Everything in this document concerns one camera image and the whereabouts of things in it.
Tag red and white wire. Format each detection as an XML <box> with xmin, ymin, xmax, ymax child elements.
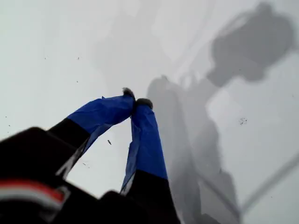
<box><xmin>0</xmin><ymin>179</ymin><xmax>71</xmax><ymax>212</ymax></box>

